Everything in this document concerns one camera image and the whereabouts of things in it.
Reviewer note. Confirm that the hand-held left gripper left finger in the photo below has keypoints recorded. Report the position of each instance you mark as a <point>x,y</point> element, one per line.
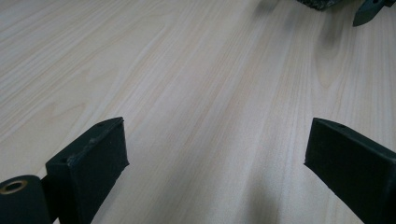
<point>90,174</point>

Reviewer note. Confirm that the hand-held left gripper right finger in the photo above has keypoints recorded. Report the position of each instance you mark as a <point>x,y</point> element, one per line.
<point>351,168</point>

